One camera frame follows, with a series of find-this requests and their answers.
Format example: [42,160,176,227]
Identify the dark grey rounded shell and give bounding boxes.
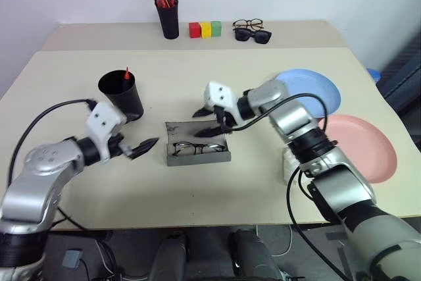
[229,228,281,281]
[148,230,192,281]

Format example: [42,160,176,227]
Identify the black sunglasses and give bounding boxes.
[234,28,273,45]

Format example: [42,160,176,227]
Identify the black thin-frame glasses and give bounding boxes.
[172,141,226,157]

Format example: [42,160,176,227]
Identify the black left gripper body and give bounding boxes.
[109,133,135,161]

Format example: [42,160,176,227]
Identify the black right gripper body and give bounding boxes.
[212,105,239,136]

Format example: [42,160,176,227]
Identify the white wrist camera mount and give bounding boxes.
[202,80,243,124]
[85,101,128,163]

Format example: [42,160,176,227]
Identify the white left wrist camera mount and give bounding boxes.
[85,101,128,163]

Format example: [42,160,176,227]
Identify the black slatted object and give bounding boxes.
[376,34,421,115]

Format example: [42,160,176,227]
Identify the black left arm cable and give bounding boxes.
[7,97,97,231]

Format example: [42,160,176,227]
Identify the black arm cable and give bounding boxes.
[223,92,350,281]
[7,97,97,231]

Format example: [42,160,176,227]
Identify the black tool holder cup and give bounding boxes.
[155,0,180,40]

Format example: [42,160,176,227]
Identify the blue round container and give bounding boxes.
[366,67,383,84]

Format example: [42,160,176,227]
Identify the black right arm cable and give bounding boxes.
[223,92,350,281]

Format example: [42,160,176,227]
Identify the white floor cable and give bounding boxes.
[255,224,294,257]

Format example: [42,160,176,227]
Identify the white box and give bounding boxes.
[282,147,305,184]

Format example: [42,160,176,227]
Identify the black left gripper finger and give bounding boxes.
[130,145,155,161]
[132,138,161,153]

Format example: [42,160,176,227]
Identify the blue plate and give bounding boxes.
[274,68,342,119]

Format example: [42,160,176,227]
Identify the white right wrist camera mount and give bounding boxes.
[202,80,243,124]

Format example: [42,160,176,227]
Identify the small grey box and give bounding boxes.
[62,249,84,269]

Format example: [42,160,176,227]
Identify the pink plate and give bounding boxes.
[317,114,399,185]

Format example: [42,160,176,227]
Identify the grey floor tape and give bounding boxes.
[324,230,347,243]

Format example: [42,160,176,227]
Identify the brown frame glasses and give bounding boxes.
[232,18,266,32]

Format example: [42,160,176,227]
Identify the grey open glasses case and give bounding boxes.
[164,121,232,167]

